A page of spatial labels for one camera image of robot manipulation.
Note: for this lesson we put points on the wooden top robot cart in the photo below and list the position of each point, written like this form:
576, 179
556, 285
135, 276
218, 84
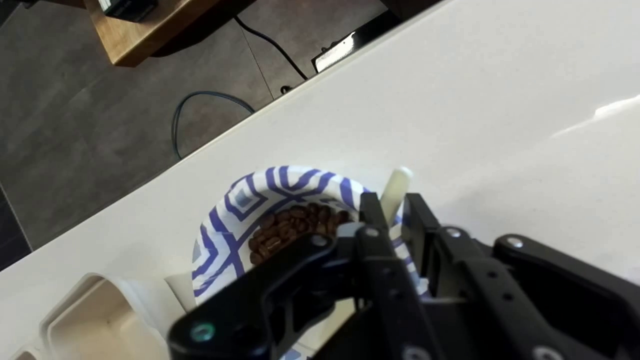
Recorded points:
146, 32

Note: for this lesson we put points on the blue white patterned paper bowl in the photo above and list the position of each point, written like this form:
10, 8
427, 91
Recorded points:
233, 201

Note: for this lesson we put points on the white power strip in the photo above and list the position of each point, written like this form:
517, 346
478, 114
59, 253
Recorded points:
334, 53

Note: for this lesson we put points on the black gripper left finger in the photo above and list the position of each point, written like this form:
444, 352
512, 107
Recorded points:
393, 292

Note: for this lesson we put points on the white plastic knife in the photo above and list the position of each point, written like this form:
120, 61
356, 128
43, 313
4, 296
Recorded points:
399, 182

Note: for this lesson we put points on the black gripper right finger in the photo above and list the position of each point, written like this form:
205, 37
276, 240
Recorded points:
533, 300

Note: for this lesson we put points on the beige clamshell takeout container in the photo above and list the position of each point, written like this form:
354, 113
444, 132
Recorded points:
86, 326

